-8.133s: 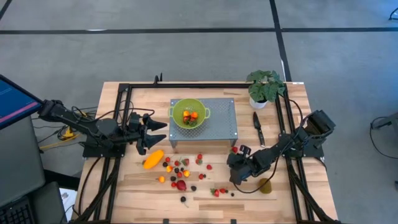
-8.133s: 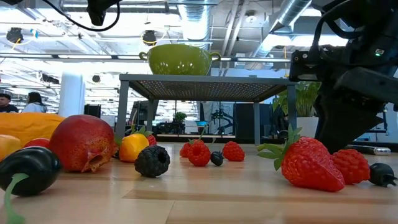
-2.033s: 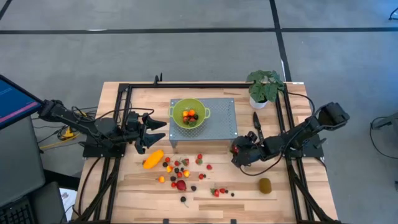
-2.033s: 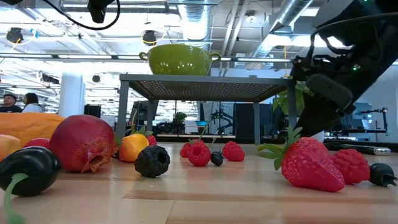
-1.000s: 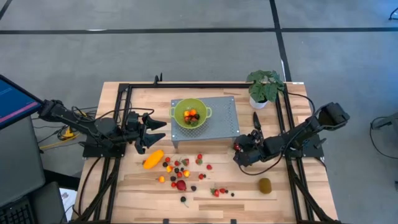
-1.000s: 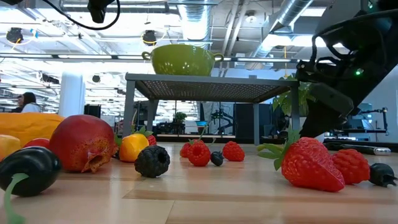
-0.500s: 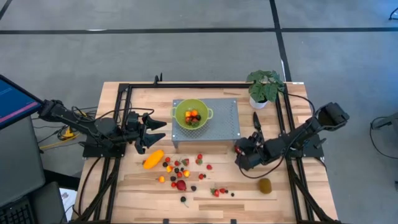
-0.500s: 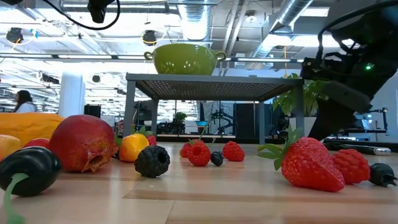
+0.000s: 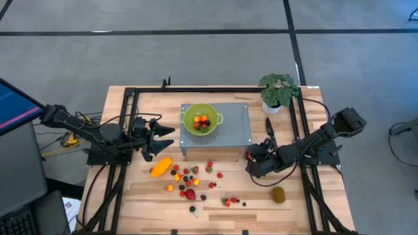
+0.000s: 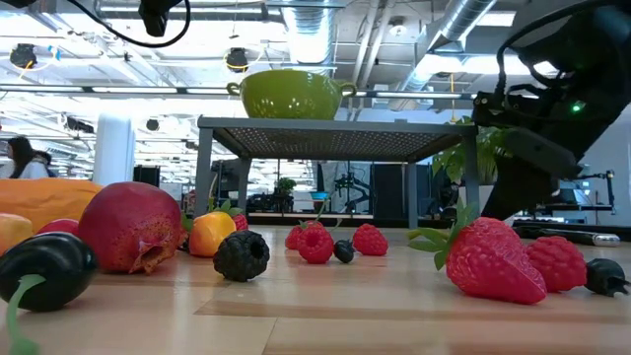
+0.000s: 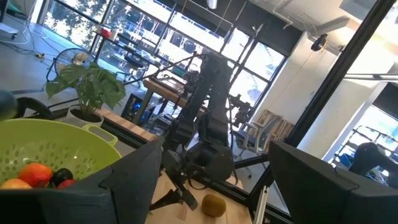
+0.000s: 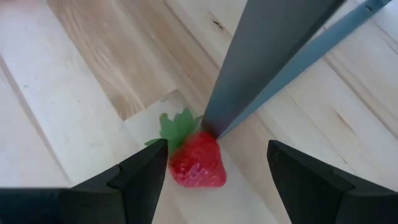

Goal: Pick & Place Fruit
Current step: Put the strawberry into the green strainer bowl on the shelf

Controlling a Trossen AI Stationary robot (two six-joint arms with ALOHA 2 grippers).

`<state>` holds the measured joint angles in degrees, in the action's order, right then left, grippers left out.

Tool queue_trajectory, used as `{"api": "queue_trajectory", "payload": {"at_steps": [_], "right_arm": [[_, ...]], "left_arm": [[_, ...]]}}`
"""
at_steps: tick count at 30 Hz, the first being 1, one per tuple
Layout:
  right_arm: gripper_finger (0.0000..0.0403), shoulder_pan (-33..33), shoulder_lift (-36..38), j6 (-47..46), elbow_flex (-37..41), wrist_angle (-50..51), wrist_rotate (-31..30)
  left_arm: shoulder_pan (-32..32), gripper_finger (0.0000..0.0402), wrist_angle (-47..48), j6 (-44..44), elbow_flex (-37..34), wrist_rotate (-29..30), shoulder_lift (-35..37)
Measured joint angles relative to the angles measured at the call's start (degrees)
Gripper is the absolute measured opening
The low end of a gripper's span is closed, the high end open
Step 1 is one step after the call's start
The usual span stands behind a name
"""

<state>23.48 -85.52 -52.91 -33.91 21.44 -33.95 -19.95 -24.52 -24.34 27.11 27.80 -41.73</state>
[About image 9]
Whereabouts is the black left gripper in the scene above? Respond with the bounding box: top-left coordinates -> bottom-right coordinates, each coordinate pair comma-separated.
130,116 -> 176,163

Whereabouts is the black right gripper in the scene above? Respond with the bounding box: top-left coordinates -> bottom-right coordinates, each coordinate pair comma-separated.
245,138 -> 283,180

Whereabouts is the orange yellow mango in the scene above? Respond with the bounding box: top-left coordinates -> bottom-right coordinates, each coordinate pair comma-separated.
150,157 -> 173,179

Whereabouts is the black kitchen knife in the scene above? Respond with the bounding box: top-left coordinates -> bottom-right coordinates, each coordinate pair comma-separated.
265,116 -> 277,144

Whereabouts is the green colander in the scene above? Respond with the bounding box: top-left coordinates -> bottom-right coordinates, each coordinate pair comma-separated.
178,102 -> 224,136

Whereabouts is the grey perforated metal shelf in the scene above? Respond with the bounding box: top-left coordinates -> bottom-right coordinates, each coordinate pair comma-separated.
179,102 -> 253,157

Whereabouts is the green plant in white pot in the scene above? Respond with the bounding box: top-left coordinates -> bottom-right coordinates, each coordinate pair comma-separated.
258,72 -> 300,115

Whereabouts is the white paper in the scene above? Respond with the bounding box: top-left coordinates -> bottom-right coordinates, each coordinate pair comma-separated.
61,196 -> 82,233

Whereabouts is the dark grey box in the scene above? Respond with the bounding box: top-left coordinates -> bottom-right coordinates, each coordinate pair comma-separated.
31,190 -> 71,235

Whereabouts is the grey floor object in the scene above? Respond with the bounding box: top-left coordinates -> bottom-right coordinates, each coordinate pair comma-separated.
390,117 -> 418,137

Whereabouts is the monitor with blue screen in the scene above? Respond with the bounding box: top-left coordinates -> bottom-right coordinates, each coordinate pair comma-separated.
0,77 -> 46,137

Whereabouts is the black keyboard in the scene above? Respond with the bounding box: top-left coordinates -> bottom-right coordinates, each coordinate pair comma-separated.
0,207 -> 37,235

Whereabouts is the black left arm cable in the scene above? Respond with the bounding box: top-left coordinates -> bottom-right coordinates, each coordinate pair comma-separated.
74,110 -> 163,133

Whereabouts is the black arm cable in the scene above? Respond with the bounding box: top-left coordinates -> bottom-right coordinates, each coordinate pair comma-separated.
249,97 -> 331,188
74,110 -> 163,133

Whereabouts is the black aluminium table frame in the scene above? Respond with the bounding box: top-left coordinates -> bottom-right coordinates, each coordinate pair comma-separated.
73,85 -> 360,235

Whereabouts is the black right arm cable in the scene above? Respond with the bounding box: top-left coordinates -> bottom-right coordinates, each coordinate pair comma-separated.
249,97 -> 331,188

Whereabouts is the yellow cable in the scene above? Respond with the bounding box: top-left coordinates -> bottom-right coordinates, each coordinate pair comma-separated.
41,145 -> 82,158

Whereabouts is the black floor cable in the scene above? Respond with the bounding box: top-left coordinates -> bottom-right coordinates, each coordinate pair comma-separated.
387,121 -> 418,168

